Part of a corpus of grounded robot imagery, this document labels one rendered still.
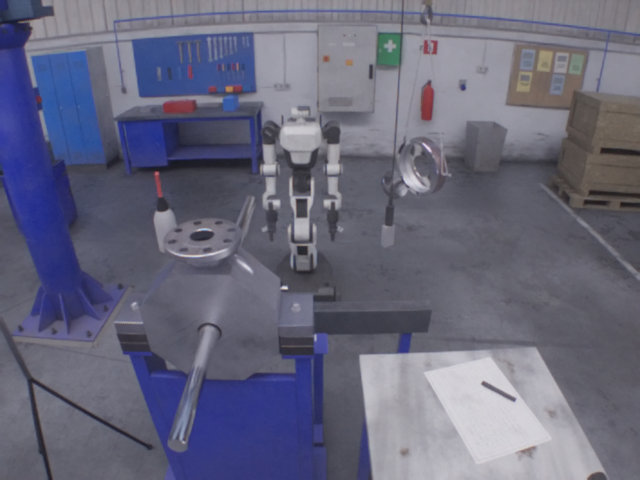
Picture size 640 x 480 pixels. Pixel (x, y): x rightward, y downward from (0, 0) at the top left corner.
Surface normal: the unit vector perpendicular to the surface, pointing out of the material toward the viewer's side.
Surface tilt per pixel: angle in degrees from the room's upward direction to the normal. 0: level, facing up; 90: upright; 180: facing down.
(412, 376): 0
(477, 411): 0
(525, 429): 0
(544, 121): 90
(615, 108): 90
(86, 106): 90
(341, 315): 90
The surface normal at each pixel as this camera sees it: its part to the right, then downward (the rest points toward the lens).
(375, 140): -0.01, 0.48
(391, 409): 0.00, -0.88
